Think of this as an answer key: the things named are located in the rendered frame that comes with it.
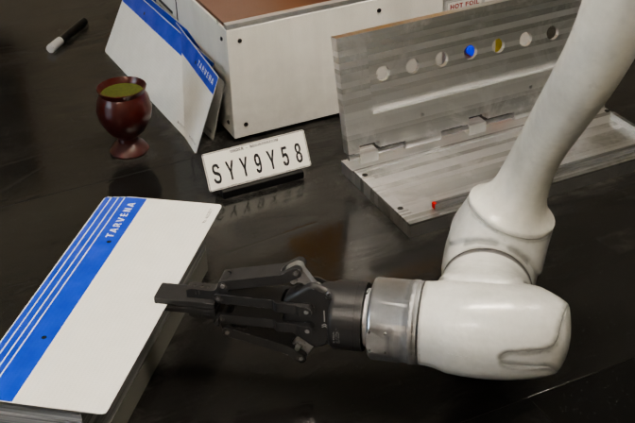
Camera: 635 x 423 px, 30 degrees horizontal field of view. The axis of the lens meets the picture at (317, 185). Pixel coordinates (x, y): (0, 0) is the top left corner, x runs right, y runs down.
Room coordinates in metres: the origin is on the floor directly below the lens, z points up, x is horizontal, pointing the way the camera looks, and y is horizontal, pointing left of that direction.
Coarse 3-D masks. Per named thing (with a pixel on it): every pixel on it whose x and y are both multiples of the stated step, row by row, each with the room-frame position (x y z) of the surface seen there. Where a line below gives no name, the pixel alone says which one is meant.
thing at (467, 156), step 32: (480, 128) 1.60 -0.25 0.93; (512, 128) 1.60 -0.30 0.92; (608, 128) 1.59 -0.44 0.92; (352, 160) 1.51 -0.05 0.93; (384, 160) 1.52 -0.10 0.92; (416, 160) 1.52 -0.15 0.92; (448, 160) 1.51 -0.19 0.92; (480, 160) 1.51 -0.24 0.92; (576, 160) 1.50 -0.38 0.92; (608, 160) 1.49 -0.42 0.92; (384, 192) 1.42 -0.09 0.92; (416, 192) 1.43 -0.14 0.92; (448, 192) 1.42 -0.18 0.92; (416, 224) 1.34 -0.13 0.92; (448, 224) 1.36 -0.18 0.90
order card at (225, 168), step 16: (256, 144) 1.52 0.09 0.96; (272, 144) 1.52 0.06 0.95; (288, 144) 1.53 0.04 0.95; (304, 144) 1.54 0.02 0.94; (208, 160) 1.48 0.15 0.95; (224, 160) 1.49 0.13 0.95; (240, 160) 1.50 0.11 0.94; (256, 160) 1.51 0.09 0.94; (272, 160) 1.51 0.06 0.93; (288, 160) 1.52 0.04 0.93; (304, 160) 1.53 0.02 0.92; (208, 176) 1.47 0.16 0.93; (224, 176) 1.48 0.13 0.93; (240, 176) 1.49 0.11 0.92; (256, 176) 1.49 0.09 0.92
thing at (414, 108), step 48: (528, 0) 1.66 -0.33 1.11; (576, 0) 1.70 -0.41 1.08; (336, 48) 1.53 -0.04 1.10; (384, 48) 1.57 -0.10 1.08; (432, 48) 1.60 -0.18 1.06; (480, 48) 1.63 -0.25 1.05; (528, 48) 1.66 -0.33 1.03; (384, 96) 1.55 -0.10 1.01; (432, 96) 1.58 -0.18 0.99; (480, 96) 1.60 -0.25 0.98; (528, 96) 1.63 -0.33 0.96; (384, 144) 1.53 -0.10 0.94
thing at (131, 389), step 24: (96, 216) 1.27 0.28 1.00; (192, 264) 1.23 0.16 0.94; (24, 312) 1.07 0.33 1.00; (168, 312) 1.14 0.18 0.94; (168, 336) 1.13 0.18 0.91; (144, 360) 1.06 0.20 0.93; (144, 384) 1.05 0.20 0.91; (0, 408) 0.92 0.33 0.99; (24, 408) 0.91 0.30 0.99; (120, 408) 0.98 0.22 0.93
